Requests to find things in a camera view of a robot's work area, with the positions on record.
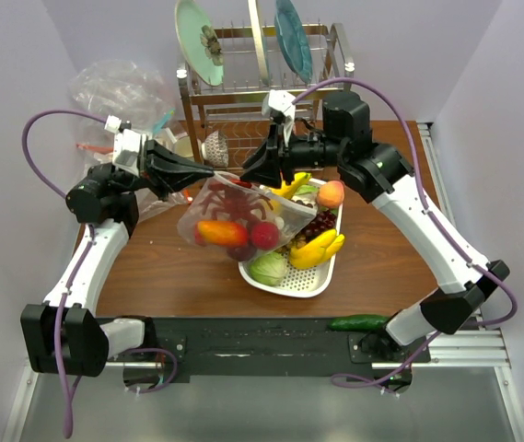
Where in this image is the small yellow banana bunch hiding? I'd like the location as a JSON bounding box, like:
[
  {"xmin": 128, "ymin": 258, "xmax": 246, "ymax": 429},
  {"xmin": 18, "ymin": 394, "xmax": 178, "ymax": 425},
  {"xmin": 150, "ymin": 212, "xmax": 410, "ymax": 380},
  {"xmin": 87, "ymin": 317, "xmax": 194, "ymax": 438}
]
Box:
[{"xmin": 269, "ymin": 172, "xmax": 312, "ymax": 199}]

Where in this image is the teal blue plate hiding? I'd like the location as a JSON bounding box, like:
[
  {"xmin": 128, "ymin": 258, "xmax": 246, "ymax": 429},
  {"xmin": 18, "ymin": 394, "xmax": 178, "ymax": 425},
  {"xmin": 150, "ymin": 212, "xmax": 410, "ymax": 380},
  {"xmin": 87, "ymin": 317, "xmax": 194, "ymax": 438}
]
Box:
[{"xmin": 274, "ymin": 0, "xmax": 313, "ymax": 84}]

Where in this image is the green cucumber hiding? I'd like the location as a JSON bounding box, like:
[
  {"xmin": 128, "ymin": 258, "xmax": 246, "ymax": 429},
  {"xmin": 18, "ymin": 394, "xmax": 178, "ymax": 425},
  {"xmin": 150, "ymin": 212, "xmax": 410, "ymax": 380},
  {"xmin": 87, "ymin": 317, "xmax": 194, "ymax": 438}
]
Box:
[{"xmin": 328, "ymin": 314, "xmax": 389, "ymax": 332}]

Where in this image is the pile of clear plastic bags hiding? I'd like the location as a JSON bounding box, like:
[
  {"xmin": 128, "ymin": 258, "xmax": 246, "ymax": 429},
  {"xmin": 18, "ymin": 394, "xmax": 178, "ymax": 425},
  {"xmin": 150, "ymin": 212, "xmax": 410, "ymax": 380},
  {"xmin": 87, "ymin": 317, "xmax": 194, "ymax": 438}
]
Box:
[{"xmin": 68, "ymin": 60, "xmax": 192, "ymax": 222}]

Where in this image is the beige rimmed plate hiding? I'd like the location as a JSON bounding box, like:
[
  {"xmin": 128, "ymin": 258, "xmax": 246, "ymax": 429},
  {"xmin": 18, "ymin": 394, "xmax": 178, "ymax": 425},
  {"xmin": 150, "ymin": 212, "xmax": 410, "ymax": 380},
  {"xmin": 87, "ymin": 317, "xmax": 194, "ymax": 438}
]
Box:
[{"xmin": 248, "ymin": 0, "xmax": 271, "ymax": 87}]

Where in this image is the mint green flower plate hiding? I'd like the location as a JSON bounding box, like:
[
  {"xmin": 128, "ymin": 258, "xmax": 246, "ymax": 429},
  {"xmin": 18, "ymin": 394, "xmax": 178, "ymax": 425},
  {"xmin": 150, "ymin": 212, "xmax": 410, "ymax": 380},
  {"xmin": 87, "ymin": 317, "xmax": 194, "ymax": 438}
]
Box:
[{"xmin": 174, "ymin": 1, "xmax": 224, "ymax": 87}]

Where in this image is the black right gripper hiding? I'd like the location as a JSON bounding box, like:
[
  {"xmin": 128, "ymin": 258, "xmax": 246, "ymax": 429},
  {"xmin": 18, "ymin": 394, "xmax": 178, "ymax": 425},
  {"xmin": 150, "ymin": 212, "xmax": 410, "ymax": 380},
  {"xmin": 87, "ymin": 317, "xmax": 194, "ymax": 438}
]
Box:
[{"xmin": 240, "ymin": 118, "xmax": 346, "ymax": 189}]

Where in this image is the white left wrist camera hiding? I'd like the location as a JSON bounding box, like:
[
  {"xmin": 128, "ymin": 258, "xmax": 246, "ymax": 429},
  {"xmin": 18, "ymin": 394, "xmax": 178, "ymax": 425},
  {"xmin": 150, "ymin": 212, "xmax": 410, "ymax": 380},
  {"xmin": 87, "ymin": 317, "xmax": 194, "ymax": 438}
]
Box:
[{"xmin": 104, "ymin": 115, "xmax": 148, "ymax": 177}]

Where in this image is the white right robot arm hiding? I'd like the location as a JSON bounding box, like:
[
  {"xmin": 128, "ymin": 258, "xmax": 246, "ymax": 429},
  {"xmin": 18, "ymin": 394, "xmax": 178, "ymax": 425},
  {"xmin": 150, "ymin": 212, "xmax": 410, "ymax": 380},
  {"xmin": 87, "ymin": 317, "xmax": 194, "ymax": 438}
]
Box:
[{"xmin": 242, "ymin": 90, "xmax": 509, "ymax": 362}]

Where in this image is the purple grape bunch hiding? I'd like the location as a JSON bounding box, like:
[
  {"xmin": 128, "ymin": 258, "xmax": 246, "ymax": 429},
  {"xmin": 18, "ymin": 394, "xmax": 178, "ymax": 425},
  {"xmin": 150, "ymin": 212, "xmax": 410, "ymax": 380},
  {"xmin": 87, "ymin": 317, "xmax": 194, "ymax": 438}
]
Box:
[{"xmin": 295, "ymin": 209, "xmax": 337, "ymax": 242}]

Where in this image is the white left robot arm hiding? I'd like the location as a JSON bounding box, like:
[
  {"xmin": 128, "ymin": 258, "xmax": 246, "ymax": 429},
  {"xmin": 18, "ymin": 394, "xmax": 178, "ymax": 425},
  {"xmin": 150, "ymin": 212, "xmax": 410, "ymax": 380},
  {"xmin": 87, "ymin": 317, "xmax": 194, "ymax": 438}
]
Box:
[{"xmin": 20, "ymin": 134, "xmax": 214, "ymax": 377}]

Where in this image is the orange red pepper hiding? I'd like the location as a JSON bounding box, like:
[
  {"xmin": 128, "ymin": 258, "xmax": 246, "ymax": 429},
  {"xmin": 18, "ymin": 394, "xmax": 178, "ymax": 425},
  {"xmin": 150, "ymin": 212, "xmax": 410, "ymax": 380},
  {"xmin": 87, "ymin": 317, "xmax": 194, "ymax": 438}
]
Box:
[{"xmin": 196, "ymin": 220, "xmax": 249, "ymax": 248}]

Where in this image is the green white cabbage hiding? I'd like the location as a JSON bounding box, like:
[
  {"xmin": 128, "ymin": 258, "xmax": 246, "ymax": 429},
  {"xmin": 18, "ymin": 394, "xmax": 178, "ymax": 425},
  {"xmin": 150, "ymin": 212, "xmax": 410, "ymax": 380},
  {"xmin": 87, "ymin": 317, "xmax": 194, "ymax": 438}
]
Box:
[{"xmin": 249, "ymin": 252, "xmax": 288, "ymax": 286}]

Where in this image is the clear polka dot zip bag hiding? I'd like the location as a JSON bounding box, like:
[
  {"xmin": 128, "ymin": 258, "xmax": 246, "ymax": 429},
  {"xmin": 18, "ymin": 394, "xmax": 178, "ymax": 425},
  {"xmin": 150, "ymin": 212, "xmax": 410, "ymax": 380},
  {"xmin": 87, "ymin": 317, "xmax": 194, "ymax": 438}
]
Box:
[{"xmin": 177, "ymin": 172, "xmax": 317, "ymax": 261}]

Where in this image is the cream ceramic cup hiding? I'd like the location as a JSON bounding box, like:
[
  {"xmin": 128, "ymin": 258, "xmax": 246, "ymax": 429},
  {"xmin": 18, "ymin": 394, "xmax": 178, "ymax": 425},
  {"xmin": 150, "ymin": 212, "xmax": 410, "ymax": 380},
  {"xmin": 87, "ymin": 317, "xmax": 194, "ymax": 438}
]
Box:
[{"xmin": 172, "ymin": 136, "xmax": 193, "ymax": 159}]

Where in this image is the white perforated fruit tray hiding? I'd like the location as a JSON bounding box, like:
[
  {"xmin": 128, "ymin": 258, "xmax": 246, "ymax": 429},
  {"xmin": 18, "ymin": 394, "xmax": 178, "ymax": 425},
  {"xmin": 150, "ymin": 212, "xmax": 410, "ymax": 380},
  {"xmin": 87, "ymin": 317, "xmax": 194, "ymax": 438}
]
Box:
[{"xmin": 238, "ymin": 177, "xmax": 346, "ymax": 299}]

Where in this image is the large yellow banana bunch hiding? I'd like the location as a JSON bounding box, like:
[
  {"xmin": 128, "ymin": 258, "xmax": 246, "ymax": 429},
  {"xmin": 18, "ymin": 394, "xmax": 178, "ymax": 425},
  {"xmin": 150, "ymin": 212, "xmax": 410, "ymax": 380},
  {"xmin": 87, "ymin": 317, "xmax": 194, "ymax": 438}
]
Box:
[{"xmin": 288, "ymin": 229, "xmax": 345, "ymax": 270}]

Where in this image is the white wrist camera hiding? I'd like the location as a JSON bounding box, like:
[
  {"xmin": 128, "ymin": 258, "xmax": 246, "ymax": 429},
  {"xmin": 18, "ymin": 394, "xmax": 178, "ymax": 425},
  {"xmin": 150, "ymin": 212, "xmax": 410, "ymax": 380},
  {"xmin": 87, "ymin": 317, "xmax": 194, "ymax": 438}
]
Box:
[
  {"xmin": 104, "ymin": 115, "xmax": 148, "ymax": 177},
  {"xmin": 262, "ymin": 89, "xmax": 296, "ymax": 144}
]

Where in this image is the small red strawberry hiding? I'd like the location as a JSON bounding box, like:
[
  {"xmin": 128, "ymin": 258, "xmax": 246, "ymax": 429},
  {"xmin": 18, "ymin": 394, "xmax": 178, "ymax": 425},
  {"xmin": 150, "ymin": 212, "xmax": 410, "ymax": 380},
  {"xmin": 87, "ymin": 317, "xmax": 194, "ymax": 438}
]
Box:
[{"xmin": 250, "ymin": 221, "xmax": 280, "ymax": 251}]

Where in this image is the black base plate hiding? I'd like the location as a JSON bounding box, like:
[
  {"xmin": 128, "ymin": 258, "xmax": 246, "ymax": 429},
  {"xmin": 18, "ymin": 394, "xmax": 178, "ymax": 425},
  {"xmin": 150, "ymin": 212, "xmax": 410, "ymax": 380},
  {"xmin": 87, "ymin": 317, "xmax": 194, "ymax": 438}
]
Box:
[{"xmin": 104, "ymin": 317, "xmax": 433, "ymax": 384}]

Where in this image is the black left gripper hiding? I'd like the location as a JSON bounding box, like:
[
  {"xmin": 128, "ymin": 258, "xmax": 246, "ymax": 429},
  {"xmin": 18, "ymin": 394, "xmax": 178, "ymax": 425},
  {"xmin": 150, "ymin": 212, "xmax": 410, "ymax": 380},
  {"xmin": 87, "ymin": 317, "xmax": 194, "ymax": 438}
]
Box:
[{"xmin": 87, "ymin": 134, "xmax": 214, "ymax": 202}]

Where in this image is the grey patterned bowl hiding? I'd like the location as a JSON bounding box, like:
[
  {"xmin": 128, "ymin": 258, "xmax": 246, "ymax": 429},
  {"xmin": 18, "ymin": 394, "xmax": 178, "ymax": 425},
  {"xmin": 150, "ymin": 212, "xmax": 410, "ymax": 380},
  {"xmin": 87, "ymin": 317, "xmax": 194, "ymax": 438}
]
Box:
[{"xmin": 200, "ymin": 131, "xmax": 229, "ymax": 168}]

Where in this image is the dark red apple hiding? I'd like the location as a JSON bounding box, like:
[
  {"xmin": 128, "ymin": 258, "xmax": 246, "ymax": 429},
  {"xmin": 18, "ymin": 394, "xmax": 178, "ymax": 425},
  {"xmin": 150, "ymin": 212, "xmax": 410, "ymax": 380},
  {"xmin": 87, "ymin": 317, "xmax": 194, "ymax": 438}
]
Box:
[{"xmin": 227, "ymin": 244, "xmax": 257, "ymax": 262}]

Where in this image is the orange peach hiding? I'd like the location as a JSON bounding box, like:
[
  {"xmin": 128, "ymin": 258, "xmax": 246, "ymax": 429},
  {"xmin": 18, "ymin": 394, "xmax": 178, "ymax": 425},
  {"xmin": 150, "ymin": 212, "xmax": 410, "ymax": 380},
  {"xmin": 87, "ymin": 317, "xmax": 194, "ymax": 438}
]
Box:
[{"xmin": 316, "ymin": 180, "xmax": 344, "ymax": 209}]

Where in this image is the steel dish rack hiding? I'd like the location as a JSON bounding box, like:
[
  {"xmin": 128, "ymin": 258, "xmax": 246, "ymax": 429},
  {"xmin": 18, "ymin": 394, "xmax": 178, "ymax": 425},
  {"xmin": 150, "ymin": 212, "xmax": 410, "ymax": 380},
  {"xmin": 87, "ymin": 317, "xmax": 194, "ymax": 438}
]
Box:
[{"xmin": 176, "ymin": 23, "xmax": 355, "ymax": 173}]

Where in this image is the red plastic lobster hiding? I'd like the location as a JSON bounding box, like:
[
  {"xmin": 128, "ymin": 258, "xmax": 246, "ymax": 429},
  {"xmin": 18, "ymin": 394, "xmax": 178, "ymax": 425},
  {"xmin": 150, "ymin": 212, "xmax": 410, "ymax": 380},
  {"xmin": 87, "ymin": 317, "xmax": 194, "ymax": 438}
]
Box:
[{"xmin": 201, "ymin": 180, "xmax": 274, "ymax": 226}]

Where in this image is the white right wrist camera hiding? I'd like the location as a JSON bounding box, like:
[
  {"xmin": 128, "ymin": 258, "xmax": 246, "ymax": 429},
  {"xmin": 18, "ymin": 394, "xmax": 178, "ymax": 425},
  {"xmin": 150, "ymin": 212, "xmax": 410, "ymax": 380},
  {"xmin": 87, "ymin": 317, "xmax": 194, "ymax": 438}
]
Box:
[{"xmin": 262, "ymin": 89, "xmax": 296, "ymax": 144}]

